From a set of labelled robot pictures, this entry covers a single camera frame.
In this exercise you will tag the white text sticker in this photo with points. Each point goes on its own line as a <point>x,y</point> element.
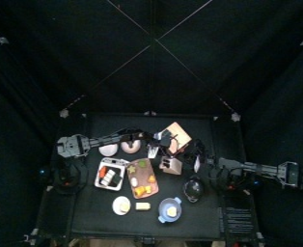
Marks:
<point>239,220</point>

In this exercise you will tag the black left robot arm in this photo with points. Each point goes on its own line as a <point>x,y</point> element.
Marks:
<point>97,140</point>

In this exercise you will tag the white toy egg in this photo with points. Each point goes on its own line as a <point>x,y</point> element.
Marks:
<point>133,181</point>

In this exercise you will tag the black seaweed sushi piece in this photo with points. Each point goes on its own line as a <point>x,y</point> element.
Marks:
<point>116,180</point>

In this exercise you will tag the orange triangle toy food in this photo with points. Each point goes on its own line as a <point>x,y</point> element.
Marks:
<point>150,179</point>

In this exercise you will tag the yellow butter slice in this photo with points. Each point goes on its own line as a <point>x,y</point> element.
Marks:
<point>124,206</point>

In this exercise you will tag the yellow cheese block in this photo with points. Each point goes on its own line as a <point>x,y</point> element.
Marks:
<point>142,206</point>

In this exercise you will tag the wooden toy stove box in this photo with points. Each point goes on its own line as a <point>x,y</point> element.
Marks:
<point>181,130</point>

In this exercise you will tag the orange toy food chunk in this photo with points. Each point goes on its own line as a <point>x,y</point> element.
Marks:
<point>138,191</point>

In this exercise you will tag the pale star toy food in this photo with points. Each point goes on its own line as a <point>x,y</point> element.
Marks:
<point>132,169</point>

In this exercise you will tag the white sushi tray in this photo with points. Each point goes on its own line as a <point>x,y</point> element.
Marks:
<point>110,174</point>

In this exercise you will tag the small white plate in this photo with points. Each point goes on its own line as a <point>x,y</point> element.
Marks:
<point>121,205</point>

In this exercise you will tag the white rice sushi piece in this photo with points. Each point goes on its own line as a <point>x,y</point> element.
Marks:
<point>108,177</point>

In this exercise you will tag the orange salmon sushi piece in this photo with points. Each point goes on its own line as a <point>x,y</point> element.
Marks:
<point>102,172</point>

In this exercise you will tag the yellow toy food lump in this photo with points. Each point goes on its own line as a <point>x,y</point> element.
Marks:
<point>170,211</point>

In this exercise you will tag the green toy vegetable piece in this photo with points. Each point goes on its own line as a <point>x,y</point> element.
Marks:
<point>141,164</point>

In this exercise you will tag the wooden cutting board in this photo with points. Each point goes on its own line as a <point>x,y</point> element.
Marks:
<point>142,178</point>

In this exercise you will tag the black toy pot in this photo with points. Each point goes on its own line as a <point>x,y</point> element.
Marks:
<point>193,189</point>

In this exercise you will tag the grey table clamp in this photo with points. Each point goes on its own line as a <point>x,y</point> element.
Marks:
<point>29,238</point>

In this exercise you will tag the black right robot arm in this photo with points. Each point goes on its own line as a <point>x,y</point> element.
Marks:
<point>260,168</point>

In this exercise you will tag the pale round plate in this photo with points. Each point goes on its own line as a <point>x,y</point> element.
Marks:
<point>108,150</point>

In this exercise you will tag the yellow toy food chunk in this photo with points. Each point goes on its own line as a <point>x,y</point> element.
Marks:
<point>148,189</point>

